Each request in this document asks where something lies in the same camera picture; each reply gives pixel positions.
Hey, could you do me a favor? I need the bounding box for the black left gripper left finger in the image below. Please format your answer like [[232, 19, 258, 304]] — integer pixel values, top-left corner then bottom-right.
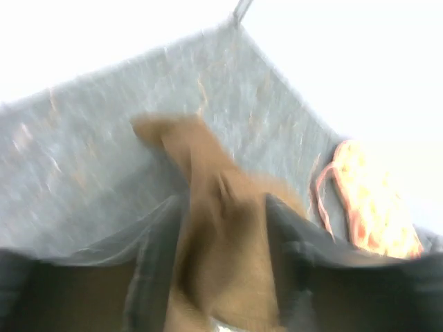
[[1, 196, 180, 331]]

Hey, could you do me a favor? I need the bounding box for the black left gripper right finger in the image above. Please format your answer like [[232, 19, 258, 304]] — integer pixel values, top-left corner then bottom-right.
[[266, 195, 442, 331]]

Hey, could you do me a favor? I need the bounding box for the brown cloth napkin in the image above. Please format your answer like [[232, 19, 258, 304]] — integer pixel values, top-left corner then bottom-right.
[[132, 116, 306, 331]]

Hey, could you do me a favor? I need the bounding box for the floral pink hat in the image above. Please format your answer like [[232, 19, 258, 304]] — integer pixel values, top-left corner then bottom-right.
[[315, 140, 424, 259]]

